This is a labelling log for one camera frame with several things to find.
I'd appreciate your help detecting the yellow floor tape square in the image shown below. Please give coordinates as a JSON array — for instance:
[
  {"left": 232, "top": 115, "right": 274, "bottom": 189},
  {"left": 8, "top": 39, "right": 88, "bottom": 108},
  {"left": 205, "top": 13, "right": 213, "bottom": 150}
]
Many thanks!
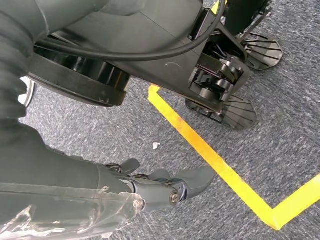
[{"left": 148, "top": 0, "right": 320, "bottom": 232}]

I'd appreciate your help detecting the black robot right leg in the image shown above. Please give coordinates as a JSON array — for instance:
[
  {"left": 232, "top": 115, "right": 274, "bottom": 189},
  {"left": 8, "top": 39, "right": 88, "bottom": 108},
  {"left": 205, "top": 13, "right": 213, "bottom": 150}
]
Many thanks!
[{"left": 27, "top": 0, "right": 251, "bottom": 114}]

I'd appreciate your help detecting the black robot leg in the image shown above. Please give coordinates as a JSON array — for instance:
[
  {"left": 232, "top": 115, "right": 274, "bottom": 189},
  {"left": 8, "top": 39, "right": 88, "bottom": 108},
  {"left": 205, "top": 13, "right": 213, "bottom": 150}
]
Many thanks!
[
  {"left": 27, "top": 0, "right": 251, "bottom": 114},
  {"left": 223, "top": 0, "right": 273, "bottom": 42}
]

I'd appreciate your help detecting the black robot right foot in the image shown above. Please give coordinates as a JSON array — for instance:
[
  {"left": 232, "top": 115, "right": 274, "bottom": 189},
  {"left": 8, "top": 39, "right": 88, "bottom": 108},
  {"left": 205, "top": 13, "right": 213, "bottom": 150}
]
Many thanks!
[{"left": 185, "top": 95, "right": 257, "bottom": 132}]

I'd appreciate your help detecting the black robot foot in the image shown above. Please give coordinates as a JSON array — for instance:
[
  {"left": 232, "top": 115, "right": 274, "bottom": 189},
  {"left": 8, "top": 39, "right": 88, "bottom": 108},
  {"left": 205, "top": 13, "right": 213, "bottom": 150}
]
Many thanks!
[
  {"left": 243, "top": 33, "right": 284, "bottom": 72},
  {"left": 185, "top": 95, "right": 257, "bottom": 132}
]

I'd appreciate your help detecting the black robot left leg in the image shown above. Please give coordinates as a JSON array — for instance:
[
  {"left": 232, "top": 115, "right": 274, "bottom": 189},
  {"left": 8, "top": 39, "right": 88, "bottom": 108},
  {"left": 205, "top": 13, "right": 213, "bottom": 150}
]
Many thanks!
[{"left": 223, "top": 0, "right": 273, "bottom": 42}]

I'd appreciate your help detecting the black robot left foot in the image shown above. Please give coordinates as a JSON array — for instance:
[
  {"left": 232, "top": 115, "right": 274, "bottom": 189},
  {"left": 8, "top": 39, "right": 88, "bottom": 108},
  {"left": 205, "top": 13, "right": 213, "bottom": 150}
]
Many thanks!
[{"left": 243, "top": 33, "right": 284, "bottom": 72}]

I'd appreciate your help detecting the white round object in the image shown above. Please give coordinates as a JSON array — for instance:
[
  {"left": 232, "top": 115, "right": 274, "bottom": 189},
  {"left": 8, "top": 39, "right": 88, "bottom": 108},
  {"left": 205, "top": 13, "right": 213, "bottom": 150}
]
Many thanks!
[{"left": 17, "top": 76, "right": 35, "bottom": 109}]

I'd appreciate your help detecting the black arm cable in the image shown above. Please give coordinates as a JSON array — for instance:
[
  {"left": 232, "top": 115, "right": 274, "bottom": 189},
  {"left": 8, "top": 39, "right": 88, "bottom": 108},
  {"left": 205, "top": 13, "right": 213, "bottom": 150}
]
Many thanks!
[{"left": 35, "top": 0, "right": 227, "bottom": 62}]

